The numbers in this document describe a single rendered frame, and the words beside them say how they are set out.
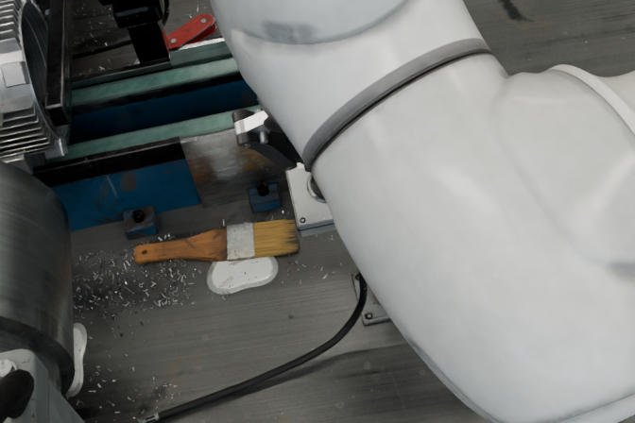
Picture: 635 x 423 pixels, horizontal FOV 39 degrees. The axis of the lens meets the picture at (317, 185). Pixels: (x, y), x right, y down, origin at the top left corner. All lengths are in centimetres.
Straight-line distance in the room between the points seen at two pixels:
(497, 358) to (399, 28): 14
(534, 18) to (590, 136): 98
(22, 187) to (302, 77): 50
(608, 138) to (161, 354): 77
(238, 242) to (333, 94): 74
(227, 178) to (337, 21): 76
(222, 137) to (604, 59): 55
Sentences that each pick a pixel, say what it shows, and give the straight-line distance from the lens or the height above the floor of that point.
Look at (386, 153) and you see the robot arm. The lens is 37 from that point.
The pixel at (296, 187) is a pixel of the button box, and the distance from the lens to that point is 83.
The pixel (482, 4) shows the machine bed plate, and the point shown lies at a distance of 137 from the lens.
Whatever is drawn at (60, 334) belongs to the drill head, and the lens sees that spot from 82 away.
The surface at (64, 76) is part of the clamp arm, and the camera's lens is 102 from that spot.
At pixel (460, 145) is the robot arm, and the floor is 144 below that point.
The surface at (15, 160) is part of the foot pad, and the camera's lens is 105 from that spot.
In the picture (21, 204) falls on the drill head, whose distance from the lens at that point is 84.
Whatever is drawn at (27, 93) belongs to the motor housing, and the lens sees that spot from 101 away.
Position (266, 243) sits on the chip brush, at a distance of 111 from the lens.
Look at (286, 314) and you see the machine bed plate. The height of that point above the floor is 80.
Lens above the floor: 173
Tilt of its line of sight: 54 degrees down
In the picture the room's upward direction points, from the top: 10 degrees counter-clockwise
